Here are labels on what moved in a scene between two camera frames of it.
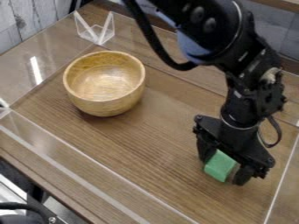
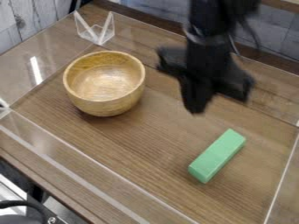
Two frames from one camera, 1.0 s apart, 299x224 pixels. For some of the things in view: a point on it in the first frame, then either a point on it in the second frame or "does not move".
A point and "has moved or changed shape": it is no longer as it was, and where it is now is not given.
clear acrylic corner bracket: (98, 34) does not move
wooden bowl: (105, 81) does not move
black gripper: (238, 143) to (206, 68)
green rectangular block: (221, 167) has moved or changed shape
